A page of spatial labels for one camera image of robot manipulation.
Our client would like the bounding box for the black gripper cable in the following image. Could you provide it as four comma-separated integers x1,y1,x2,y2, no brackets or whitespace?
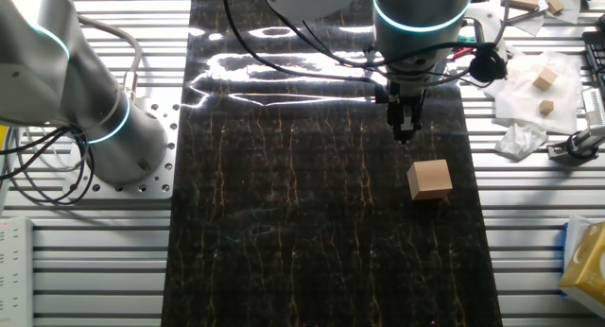
220,0,510,104

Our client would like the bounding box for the black marble pattern mat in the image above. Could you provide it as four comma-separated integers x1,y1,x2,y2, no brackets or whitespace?
160,0,503,327

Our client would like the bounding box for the white tissue sheet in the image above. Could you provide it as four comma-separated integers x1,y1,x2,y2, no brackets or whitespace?
564,215,595,271

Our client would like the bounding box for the black keyboard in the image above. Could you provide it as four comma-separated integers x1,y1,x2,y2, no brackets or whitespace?
581,29,605,90

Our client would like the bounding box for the rectangular wooden block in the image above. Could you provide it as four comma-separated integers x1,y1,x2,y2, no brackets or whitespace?
501,0,541,12

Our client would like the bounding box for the wooden blocks top right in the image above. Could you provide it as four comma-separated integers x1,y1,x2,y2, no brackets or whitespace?
508,0,549,26

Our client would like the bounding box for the silver ribbed device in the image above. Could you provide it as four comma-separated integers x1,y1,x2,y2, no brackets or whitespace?
580,88,605,129

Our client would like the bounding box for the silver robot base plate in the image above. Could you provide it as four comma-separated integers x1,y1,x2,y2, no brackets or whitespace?
60,97,181,200

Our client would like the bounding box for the white power strip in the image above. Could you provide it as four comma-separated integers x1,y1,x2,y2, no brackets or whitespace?
0,216,34,327

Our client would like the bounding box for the yellow tissue box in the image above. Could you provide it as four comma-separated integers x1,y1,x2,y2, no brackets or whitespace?
557,221,605,305

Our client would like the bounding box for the long wooden block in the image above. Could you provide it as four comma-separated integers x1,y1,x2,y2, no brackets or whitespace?
537,0,566,15

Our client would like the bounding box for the small wooden cube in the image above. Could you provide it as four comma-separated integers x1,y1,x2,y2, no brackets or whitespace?
532,66,560,93

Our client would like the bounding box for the white paper with drawing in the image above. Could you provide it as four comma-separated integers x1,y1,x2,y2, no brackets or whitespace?
550,0,582,26

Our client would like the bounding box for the thick grey base cable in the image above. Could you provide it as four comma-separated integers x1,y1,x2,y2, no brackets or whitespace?
78,14,144,104

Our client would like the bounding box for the crumpled white tissue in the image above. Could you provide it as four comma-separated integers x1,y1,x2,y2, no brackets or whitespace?
493,121,549,162

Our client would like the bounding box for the grey metal stand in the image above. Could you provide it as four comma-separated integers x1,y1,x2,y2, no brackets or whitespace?
546,125,605,166

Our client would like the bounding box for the large wooden cube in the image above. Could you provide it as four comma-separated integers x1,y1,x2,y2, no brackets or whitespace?
406,159,454,201

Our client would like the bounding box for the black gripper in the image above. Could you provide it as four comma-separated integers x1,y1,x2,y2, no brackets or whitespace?
387,83,426,145

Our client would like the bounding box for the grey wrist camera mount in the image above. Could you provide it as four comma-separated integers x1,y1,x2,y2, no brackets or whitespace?
465,3,510,66

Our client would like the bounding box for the black base cable bundle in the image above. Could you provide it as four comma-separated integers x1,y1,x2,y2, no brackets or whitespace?
0,124,95,207

